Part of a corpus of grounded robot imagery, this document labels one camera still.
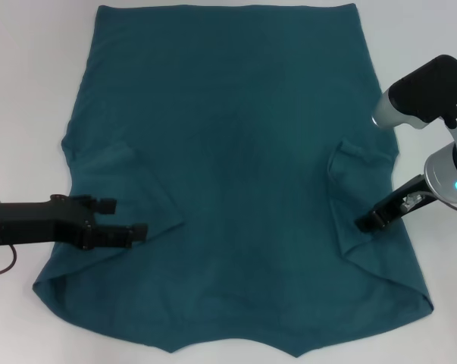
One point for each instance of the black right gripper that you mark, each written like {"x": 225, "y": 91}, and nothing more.
{"x": 396, "y": 206}

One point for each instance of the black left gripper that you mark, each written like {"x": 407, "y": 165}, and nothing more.
{"x": 38, "y": 223}

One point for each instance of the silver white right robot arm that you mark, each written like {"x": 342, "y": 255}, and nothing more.
{"x": 446, "y": 167}

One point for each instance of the teal blue t-shirt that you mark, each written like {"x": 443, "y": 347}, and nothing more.
{"x": 232, "y": 170}

